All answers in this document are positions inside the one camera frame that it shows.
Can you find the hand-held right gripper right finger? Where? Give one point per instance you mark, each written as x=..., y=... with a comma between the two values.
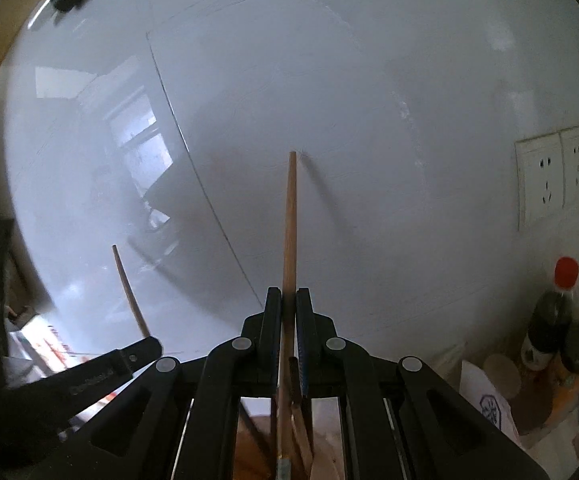
x=303, y=340

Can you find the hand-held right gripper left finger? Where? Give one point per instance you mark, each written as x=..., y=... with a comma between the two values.
x=273, y=340

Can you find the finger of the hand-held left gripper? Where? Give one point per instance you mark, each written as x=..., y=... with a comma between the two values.
x=109, y=372

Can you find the plain wooden chopstick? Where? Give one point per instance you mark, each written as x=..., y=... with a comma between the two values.
x=129, y=295

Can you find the wooden chopstick patterned end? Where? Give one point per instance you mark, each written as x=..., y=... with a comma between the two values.
x=289, y=240

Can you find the red and white box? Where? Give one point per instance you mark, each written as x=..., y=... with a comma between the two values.
x=44, y=345

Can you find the white packet blue print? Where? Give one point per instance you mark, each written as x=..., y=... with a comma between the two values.
x=487, y=405

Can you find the paper cup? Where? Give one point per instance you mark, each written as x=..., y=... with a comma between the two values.
x=502, y=375

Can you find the dark bottle red cap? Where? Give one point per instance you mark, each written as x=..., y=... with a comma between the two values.
x=549, y=315

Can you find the white wall socket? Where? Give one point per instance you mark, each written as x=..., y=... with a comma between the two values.
x=576, y=160
x=542, y=180

